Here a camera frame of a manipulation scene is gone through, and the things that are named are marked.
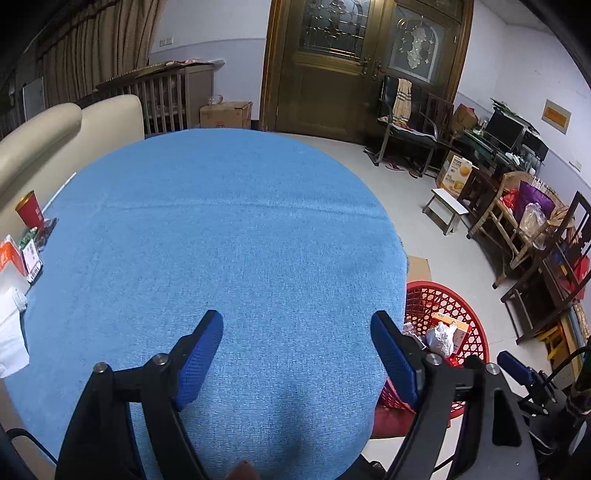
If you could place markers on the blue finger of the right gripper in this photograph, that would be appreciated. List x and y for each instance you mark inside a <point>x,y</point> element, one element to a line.
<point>521,373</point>

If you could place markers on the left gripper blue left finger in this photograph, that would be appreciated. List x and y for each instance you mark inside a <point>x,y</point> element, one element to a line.
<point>193,355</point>

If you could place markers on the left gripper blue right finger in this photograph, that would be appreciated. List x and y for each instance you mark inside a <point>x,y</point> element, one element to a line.
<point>401,357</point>

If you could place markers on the white plastic bag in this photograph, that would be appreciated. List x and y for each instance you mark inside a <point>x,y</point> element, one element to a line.
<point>439,340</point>

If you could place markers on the person's left hand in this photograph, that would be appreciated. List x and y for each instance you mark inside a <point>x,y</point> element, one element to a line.
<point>243,471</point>

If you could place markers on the orange box in basket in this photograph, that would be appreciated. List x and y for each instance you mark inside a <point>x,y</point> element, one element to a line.
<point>460,329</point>

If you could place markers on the flat cardboard sheet on floor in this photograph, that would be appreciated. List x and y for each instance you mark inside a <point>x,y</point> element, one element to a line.
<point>418,269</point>

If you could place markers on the red plastic mesh basket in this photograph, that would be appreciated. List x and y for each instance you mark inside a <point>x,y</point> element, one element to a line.
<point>423,299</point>

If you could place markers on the blue round tablecloth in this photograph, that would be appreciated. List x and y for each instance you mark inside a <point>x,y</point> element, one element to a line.
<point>290,247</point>

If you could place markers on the wooden armchair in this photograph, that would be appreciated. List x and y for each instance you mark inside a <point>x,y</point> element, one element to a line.
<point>525,212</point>

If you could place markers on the orange fruit carton box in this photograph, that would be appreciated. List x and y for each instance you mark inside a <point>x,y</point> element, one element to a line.
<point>454,174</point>

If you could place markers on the small white barcode box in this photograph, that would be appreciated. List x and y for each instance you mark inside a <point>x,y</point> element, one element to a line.
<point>32,261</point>

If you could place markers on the white tissue paper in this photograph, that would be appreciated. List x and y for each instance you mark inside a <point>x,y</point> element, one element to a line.
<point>14,355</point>

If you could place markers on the black metal chair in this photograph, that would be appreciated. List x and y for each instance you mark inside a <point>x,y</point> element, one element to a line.
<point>404,115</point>

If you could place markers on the orange white tissue pack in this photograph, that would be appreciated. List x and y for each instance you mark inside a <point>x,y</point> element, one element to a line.
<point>13,272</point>

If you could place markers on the red paper cup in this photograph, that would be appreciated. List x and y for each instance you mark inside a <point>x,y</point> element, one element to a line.
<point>29,211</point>

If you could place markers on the black computer monitor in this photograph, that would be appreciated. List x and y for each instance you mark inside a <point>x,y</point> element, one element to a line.
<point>504,131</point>

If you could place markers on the wooden slatted crib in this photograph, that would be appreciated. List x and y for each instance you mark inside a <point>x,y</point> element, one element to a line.
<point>171,93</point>

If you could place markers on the beige leather sofa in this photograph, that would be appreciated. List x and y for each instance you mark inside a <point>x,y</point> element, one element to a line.
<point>41,154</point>

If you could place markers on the brown wooden double door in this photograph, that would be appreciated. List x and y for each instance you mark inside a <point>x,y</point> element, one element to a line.
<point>325,60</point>

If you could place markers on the beige striped curtain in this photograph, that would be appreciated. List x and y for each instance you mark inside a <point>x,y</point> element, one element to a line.
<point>100,41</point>

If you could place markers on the brown cardboard box by wall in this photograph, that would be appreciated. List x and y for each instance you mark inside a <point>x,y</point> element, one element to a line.
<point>234,114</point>

